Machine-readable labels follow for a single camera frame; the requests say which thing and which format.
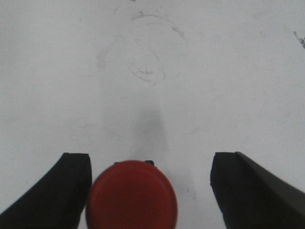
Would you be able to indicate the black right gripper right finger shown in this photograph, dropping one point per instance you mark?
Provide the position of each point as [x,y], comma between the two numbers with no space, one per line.
[250,197]

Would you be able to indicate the red mushroom push button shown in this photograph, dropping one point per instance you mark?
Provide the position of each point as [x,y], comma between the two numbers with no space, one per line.
[131,195]

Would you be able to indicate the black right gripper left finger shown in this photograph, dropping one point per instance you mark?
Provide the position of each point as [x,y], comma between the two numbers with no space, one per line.
[57,200]

